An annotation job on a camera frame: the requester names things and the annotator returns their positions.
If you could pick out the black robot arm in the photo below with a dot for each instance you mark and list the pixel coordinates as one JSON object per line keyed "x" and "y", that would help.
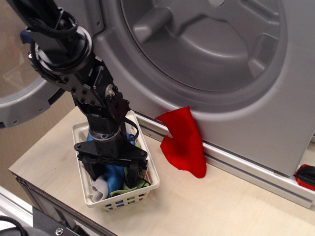
{"x": 62, "y": 53}

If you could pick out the bright blue cloth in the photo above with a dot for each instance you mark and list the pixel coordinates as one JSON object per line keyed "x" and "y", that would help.
{"x": 110, "y": 183}

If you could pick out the light green cloth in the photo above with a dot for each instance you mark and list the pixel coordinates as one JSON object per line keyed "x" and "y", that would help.
{"x": 116, "y": 179}

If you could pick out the white grey cloth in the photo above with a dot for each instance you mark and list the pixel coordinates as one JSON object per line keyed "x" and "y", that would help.
{"x": 100, "y": 190}

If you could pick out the red black tool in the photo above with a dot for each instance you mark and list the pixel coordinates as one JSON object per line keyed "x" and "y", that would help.
{"x": 305, "y": 176}

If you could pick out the white plastic laundry basket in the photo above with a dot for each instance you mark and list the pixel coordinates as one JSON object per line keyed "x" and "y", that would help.
{"x": 125, "y": 199}

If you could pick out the large red cloth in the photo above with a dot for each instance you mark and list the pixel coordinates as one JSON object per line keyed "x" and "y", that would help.
{"x": 184, "y": 147}

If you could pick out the blue block behind door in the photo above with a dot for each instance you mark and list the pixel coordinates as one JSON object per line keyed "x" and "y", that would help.
{"x": 25, "y": 37}

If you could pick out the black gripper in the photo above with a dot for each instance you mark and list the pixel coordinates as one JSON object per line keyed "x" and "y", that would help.
{"x": 93, "y": 154}

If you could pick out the round grey machine door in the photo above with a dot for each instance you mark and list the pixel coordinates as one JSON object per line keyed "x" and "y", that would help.
{"x": 23, "y": 99}

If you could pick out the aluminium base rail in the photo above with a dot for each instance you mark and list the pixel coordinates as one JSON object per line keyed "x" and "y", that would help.
{"x": 221, "y": 157}

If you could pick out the grey toy washing machine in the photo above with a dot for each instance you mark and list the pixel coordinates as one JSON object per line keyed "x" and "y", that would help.
{"x": 246, "y": 68}

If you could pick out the black metal bracket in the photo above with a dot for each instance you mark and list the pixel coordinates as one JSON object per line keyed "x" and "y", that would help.
{"x": 50, "y": 227}

